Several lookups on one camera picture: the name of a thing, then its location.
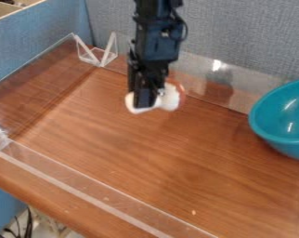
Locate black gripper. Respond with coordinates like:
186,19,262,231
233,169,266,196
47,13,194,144
127,18,183,109

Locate white plush mushroom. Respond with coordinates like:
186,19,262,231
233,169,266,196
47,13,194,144
125,79,185,114

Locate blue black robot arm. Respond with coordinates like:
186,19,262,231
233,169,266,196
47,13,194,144
127,0,187,110

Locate blue plastic bowl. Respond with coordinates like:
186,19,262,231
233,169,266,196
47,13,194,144
247,80,299,160

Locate clear acrylic back barrier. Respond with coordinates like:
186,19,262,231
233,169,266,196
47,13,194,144
99,32,289,116

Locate clear acrylic barrier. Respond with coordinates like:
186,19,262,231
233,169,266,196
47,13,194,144
0,33,94,137
99,32,289,116
0,138,218,238

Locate clear acrylic left barrier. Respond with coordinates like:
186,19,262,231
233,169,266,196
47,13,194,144
0,33,94,137

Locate clear acrylic front barrier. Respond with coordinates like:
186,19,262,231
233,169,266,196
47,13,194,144
0,138,218,238

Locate wooden shelf box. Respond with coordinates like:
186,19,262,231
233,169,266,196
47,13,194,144
0,0,46,19

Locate clear acrylic corner bracket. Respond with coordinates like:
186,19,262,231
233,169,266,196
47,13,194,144
73,33,118,68

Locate black cables under table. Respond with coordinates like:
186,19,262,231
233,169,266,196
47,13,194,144
0,206,34,238

